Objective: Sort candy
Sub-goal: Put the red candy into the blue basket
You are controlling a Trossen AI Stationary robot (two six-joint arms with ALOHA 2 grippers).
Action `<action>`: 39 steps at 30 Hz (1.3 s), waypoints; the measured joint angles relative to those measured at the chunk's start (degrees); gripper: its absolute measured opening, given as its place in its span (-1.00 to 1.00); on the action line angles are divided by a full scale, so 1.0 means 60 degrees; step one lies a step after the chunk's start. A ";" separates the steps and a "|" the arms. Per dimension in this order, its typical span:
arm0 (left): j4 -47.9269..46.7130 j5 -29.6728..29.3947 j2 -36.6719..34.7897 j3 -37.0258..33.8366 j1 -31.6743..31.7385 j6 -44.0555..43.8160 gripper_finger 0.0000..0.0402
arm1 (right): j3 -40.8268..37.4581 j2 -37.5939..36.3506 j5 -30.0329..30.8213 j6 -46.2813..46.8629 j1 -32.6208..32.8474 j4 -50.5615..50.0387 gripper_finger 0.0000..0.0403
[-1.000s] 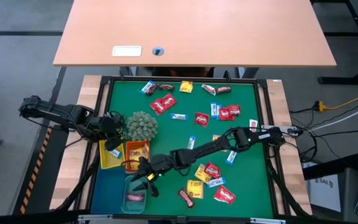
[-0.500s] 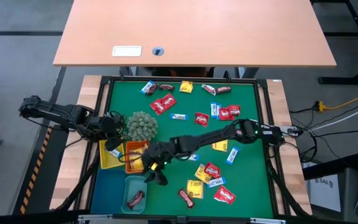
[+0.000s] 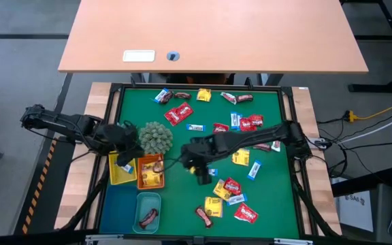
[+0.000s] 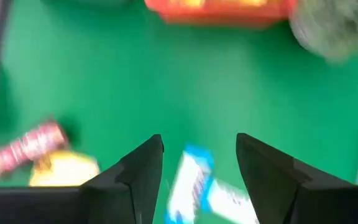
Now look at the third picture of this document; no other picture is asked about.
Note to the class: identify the black frame clamp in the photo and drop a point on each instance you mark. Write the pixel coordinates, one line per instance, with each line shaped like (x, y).
(248, 81)

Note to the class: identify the black frame strut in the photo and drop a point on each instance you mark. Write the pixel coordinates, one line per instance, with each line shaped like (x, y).
(313, 211)
(87, 200)

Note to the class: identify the white labelled box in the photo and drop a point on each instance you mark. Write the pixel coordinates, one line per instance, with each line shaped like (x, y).
(356, 211)

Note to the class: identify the white red candy bar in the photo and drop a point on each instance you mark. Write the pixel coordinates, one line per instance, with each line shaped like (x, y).
(276, 147)
(228, 98)

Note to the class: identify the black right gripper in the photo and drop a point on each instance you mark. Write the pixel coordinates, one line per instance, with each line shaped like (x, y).
(201, 151)

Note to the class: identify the yellow plastic basket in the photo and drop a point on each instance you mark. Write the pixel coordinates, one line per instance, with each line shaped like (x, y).
(117, 177)

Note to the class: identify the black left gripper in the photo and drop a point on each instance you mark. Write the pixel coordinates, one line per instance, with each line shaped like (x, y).
(119, 141)

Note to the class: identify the white power strip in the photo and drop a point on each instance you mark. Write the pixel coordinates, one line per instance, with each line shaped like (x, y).
(318, 143)

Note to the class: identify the black side desk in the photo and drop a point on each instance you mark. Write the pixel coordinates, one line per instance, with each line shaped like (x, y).
(359, 183)

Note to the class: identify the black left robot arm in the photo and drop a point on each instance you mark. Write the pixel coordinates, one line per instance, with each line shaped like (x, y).
(63, 122)

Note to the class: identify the light brown wooden desk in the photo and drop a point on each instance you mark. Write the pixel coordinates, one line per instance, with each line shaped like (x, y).
(216, 34)

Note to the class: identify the dark brown candy wrapper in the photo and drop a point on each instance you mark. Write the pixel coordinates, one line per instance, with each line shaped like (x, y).
(168, 97)

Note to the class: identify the white rectangular desk plate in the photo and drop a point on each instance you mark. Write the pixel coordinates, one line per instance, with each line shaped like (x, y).
(139, 56)

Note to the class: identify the red Skittles packet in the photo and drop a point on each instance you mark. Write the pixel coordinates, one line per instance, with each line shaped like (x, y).
(246, 213)
(256, 119)
(247, 125)
(184, 110)
(172, 116)
(232, 185)
(220, 128)

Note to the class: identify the black desk leg frame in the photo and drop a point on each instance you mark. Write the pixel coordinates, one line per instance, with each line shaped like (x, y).
(369, 87)

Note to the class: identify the black hazard striped floor mat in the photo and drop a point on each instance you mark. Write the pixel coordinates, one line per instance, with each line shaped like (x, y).
(48, 197)

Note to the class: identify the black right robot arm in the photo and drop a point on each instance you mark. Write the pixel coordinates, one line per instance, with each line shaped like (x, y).
(257, 136)

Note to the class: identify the pale green succulent in pot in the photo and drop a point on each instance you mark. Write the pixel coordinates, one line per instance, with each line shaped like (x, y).
(155, 137)

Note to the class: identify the round grey desk grommet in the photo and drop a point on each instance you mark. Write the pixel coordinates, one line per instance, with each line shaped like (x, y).
(173, 56)

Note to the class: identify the silver metal bracket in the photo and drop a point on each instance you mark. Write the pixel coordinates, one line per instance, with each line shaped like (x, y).
(104, 238)
(293, 242)

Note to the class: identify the white blue Hershey's bar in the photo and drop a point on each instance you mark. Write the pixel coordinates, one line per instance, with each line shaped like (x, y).
(254, 169)
(195, 127)
(239, 121)
(233, 120)
(237, 199)
(213, 171)
(159, 96)
(128, 167)

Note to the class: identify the blue plastic tray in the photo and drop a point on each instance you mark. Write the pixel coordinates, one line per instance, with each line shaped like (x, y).
(117, 221)

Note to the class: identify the orange plastic basket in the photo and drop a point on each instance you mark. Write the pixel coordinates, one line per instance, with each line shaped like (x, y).
(148, 156)

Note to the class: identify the brown Snickers bar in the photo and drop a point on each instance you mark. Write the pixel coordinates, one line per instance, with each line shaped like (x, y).
(262, 148)
(182, 95)
(244, 98)
(203, 216)
(148, 218)

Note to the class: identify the clear teal plastic tray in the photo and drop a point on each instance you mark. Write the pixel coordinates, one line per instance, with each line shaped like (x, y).
(145, 200)

